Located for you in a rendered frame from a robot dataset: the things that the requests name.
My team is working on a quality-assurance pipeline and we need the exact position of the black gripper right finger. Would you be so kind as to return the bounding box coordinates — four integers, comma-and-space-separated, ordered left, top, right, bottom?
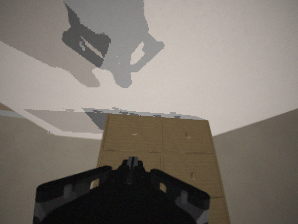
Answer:
130, 157, 210, 224

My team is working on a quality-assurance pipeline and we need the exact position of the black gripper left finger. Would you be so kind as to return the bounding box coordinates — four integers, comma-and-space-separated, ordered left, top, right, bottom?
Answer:
33, 156, 133, 224

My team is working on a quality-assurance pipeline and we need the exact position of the tan wooden chest of drawers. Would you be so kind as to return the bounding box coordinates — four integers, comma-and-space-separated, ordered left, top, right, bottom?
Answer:
96, 114, 231, 224

